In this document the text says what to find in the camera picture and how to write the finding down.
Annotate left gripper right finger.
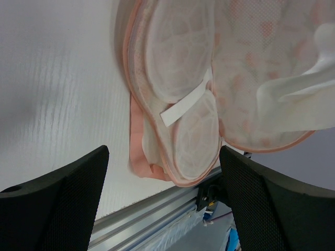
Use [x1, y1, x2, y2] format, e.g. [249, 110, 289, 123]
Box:
[219, 146, 334, 250]

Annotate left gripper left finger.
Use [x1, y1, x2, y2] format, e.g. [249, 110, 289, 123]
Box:
[1, 145, 109, 250]

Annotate white bra from bag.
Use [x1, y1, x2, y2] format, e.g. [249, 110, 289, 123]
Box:
[256, 22, 334, 132]

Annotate floral mesh laundry bag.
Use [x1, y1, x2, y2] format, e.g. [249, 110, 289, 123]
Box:
[122, 1, 334, 187]

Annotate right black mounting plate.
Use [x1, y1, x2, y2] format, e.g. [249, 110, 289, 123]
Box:
[196, 178, 231, 211]

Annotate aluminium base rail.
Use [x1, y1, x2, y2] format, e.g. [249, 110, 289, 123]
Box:
[88, 167, 221, 250]

